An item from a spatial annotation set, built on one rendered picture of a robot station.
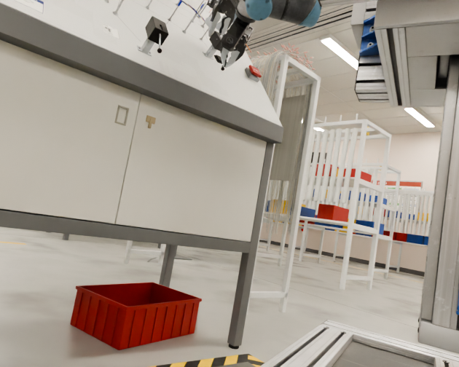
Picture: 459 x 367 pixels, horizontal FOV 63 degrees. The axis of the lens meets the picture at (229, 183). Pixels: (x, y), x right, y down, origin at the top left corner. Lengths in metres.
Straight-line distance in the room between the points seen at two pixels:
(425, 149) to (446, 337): 9.23
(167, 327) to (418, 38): 1.20
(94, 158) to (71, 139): 0.08
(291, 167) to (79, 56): 1.60
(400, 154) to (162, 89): 9.12
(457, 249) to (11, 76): 1.00
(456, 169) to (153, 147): 0.82
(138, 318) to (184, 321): 0.25
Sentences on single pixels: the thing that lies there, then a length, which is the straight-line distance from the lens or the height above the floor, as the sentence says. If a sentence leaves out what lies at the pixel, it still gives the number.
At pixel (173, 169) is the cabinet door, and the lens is 1.21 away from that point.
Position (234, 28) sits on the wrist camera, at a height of 1.09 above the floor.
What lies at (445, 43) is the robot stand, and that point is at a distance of 0.72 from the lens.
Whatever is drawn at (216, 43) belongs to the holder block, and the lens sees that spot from 1.47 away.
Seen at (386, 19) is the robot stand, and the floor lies 0.81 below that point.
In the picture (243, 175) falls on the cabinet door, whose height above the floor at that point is 0.64.
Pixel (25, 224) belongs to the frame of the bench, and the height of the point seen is 0.37.
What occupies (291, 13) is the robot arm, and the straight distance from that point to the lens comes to 1.20.
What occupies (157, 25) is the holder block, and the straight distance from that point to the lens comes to 1.18.
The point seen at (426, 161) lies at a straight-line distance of 9.78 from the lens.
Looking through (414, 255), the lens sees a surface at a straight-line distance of 9.56.
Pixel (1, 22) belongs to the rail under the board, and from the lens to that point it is 1.06.
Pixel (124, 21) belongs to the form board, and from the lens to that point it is 1.32.
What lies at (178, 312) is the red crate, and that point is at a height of 0.10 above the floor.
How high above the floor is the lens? 0.47
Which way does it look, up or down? 6 degrees up
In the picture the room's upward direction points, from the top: 10 degrees clockwise
